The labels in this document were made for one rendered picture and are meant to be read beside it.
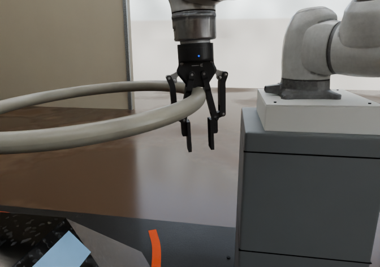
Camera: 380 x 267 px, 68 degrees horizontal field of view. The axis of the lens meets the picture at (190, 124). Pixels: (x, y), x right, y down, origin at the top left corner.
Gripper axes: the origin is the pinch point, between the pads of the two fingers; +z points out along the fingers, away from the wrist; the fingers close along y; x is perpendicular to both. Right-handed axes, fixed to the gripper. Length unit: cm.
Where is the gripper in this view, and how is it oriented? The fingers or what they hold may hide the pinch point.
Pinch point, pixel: (199, 135)
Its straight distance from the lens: 64.1
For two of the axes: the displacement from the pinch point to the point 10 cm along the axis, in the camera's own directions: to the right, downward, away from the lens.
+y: -9.9, 0.9, -1.2
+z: 0.6, 9.6, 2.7
